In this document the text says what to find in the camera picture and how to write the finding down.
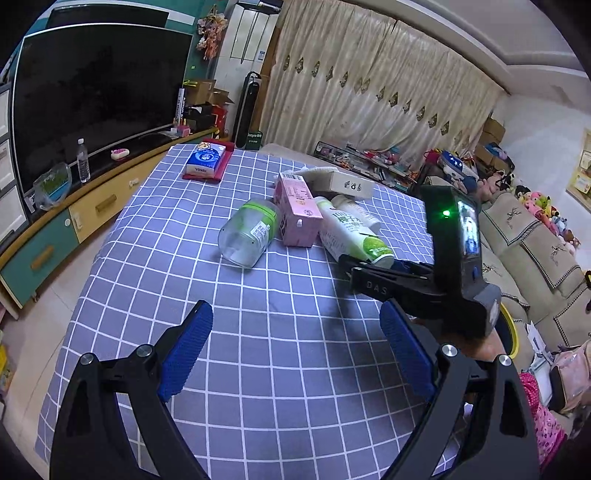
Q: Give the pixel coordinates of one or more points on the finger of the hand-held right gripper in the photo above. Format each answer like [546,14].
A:
[378,284]
[411,267]

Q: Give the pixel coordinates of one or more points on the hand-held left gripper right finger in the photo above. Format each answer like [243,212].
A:
[408,350]

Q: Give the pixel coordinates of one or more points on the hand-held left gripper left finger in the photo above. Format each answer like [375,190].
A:
[184,350]

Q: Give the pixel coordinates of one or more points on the white green drink bottle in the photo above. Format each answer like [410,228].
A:
[344,230]

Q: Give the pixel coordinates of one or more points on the black bin with yellow rim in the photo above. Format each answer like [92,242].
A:
[512,323]

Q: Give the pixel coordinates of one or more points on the person's right hand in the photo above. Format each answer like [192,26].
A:
[482,348]

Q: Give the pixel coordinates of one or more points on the plain white bottle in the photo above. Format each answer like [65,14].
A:
[358,210]

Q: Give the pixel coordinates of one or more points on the beige sofa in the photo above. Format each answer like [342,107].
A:
[531,230]

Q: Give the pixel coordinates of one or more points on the pile of plush toys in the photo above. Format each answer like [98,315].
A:
[535,203]

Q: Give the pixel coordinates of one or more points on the blue checkered tablecloth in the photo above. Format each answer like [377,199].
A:
[277,300]

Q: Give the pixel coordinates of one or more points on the flat white box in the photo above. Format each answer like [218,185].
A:
[341,182]

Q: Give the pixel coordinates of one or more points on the pink milk carton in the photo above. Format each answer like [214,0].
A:
[295,207]

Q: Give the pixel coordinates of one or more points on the cluttered glass low table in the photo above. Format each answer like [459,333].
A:
[364,159]

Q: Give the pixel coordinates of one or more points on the stacked cardboard boxes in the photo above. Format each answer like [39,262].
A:
[491,138]

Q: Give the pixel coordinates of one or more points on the clear bottle with green band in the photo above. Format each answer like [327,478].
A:
[249,230]

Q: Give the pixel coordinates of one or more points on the person's pink floral clothing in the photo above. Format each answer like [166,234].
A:
[540,415]

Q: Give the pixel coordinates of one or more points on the floral bed sheet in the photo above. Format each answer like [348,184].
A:
[286,154]

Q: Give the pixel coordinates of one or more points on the pink bag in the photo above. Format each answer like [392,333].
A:
[572,374]

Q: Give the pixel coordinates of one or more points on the green yellow television cabinet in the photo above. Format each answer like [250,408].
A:
[106,198]

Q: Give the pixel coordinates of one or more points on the dark green box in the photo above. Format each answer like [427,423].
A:
[254,139]

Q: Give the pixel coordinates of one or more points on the blue tissue pack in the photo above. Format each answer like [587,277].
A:
[205,159]

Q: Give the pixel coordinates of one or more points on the small pink dish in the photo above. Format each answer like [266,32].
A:
[120,154]

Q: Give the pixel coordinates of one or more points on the beige patterned curtains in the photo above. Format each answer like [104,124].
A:
[346,69]

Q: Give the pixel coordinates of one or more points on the glass bowl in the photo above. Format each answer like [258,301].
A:
[53,187]

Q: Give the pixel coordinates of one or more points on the clear water bottle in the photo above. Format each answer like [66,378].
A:
[83,161]

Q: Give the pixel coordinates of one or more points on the black tower fan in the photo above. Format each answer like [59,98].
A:
[247,110]

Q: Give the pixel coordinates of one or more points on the white plastic drawer unit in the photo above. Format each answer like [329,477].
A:
[9,207]

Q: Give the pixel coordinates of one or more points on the tall narrow white box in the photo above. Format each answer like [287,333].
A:
[180,106]

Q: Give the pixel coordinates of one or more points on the open cardboard box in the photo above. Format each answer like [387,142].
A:
[203,92]

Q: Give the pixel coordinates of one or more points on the large black television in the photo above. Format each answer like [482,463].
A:
[92,92]

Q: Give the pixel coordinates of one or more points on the white standing air conditioner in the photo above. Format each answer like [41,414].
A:
[244,37]

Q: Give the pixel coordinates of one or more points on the artificial flower decoration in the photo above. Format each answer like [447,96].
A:
[211,32]

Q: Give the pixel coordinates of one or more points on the yellow wall poster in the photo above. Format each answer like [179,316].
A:
[581,175]

